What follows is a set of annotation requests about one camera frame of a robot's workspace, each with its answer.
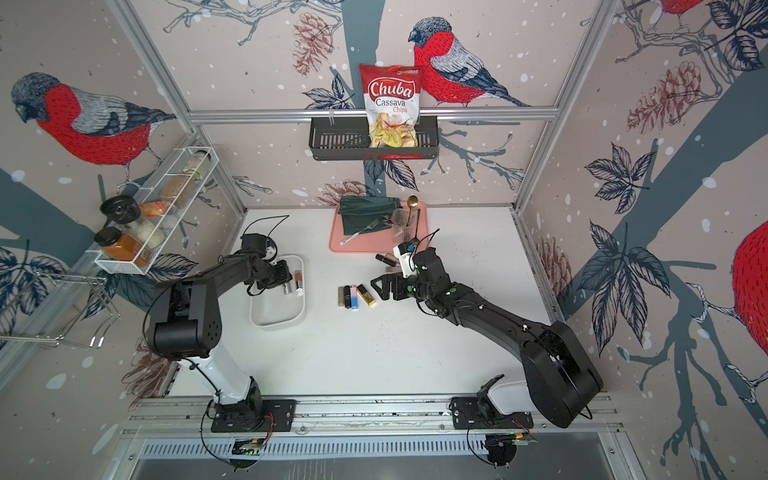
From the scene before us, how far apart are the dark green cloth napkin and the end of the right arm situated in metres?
0.42

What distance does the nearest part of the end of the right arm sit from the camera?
73 centimetres

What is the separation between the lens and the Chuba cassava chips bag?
2.73ft
